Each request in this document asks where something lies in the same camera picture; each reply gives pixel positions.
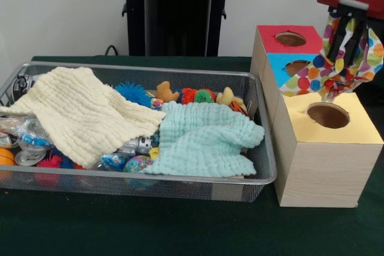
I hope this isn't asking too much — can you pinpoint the colourful knotted cloth toy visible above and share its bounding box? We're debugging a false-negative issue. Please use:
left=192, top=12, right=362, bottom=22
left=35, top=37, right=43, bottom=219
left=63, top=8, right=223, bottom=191
left=278, top=13, right=384, bottom=103

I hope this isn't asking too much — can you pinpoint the globe print ball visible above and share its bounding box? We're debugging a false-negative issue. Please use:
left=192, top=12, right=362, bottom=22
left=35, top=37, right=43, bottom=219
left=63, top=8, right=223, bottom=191
left=123, top=155, right=154, bottom=174

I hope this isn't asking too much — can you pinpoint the silver toy robot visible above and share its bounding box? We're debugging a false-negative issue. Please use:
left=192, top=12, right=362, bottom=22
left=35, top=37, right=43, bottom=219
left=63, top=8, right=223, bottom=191
left=118, top=136, right=152, bottom=156

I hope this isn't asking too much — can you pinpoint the small blue spiky ball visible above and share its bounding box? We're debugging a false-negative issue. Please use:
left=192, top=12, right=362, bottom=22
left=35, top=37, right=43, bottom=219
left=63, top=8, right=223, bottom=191
left=58, top=155, right=77, bottom=170

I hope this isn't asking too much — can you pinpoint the orange ball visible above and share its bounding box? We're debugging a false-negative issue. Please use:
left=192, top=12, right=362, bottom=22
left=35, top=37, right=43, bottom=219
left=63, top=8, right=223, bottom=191
left=0, top=147, right=16, bottom=166

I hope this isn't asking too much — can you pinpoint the light blue cloth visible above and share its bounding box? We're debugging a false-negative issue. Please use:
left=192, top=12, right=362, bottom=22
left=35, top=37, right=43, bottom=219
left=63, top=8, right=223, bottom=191
left=139, top=101, right=266, bottom=178

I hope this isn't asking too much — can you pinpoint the wooden box with three holes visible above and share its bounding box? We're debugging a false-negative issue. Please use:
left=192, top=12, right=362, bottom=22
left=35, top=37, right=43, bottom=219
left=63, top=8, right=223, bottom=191
left=250, top=25, right=384, bottom=209

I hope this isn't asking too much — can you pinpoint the silver can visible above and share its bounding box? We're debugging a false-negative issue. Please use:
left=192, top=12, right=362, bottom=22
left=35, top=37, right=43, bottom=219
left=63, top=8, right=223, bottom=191
left=14, top=149, right=48, bottom=166

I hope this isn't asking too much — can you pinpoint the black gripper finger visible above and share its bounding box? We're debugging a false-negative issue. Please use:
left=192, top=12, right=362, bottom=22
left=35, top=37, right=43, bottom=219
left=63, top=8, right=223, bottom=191
left=344, top=16, right=366, bottom=67
left=326, top=14, right=350, bottom=62

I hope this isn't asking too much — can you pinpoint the colourful spiky caterpillar toy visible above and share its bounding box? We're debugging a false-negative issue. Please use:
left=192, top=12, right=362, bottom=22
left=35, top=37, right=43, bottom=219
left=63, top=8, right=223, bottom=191
left=175, top=88, right=217, bottom=104

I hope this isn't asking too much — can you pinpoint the pink spiky ball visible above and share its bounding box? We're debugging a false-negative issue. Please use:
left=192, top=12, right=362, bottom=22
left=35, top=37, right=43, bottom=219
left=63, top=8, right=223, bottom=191
left=36, top=151, right=64, bottom=169

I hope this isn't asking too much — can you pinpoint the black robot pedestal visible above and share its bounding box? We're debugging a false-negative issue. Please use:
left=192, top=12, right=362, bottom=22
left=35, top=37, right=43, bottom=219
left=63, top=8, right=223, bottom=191
left=115, top=0, right=242, bottom=57

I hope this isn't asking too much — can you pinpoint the yellow duck plush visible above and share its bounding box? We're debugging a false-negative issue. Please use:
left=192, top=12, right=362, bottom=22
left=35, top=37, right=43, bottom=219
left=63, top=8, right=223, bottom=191
left=215, top=87, right=245, bottom=107

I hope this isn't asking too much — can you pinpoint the tiger plush toy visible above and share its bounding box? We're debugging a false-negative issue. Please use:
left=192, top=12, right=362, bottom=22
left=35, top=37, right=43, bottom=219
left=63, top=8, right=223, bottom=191
left=230, top=101, right=249, bottom=116

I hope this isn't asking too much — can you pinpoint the large blue spiky ball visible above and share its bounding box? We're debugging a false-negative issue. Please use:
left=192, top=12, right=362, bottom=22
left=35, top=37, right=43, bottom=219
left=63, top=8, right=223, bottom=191
left=115, top=81, right=152, bottom=109

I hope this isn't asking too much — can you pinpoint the cream yellow cloth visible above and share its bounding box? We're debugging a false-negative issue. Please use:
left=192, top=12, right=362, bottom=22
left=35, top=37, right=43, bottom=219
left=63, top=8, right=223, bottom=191
left=0, top=66, right=167, bottom=170

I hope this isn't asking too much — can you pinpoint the shallow silver mesh bin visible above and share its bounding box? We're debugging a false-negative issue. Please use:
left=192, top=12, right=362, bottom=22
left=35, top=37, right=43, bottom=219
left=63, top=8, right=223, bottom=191
left=0, top=61, right=277, bottom=203

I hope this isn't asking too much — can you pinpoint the dark green table cloth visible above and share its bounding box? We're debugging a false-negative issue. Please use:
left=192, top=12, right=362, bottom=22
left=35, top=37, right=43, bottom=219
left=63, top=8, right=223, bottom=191
left=0, top=55, right=384, bottom=256

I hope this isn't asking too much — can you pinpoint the brown teddy plush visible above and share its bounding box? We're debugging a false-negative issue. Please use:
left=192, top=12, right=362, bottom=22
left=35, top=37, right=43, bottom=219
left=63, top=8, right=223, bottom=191
left=155, top=81, right=181, bottom=103

